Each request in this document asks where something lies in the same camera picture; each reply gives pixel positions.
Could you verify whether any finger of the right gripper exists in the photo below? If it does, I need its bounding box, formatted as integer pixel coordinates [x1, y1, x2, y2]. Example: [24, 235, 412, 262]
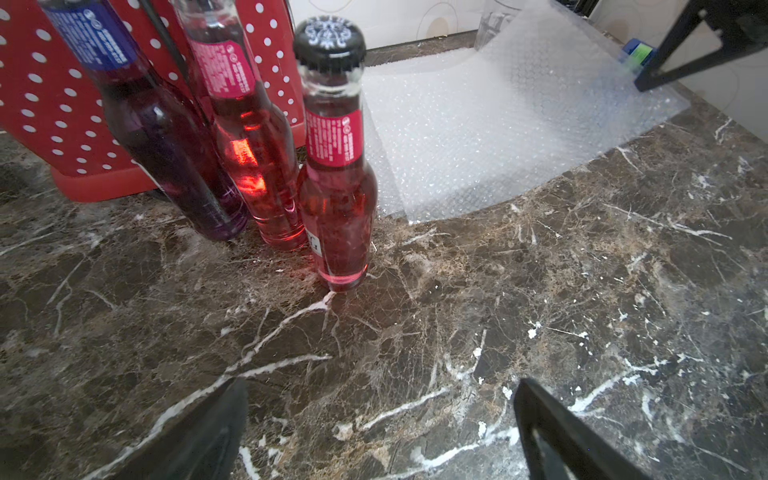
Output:
[634, 0, 767, 92]

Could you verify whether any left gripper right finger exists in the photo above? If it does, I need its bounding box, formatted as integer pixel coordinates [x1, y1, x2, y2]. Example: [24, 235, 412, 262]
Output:
[513, 378, 648, 480]

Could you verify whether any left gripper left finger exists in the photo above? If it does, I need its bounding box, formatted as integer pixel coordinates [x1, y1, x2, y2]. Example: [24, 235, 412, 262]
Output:
[110, 378, 248, 479]

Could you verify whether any red drink bottle front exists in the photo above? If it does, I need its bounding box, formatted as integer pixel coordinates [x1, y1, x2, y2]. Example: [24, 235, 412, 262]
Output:
[293, 15, 378, 292]

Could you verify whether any red drink bottle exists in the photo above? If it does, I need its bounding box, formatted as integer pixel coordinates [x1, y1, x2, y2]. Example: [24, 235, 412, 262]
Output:
[293, 15, 378, 292]
[173, 1, 306, 251]

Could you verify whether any blue tape dispenser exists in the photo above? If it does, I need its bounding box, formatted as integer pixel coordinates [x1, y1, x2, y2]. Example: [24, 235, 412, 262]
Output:
[620, 38, 657, 76]

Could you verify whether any clear drinking glass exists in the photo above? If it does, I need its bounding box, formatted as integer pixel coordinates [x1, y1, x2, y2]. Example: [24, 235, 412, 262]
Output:
[474, 0, 527, 50]

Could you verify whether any red drink bottle middle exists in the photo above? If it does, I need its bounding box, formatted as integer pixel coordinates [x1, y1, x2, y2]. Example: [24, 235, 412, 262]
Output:
[173, 1, 306, 251]

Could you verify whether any red perforated plastic basket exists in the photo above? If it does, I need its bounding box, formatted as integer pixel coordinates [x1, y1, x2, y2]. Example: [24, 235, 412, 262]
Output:
[1, 1, 305, 202]

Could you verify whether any purple drink bottle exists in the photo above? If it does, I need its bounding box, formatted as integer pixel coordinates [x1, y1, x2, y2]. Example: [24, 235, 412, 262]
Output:
[39, 1, 249, 241]

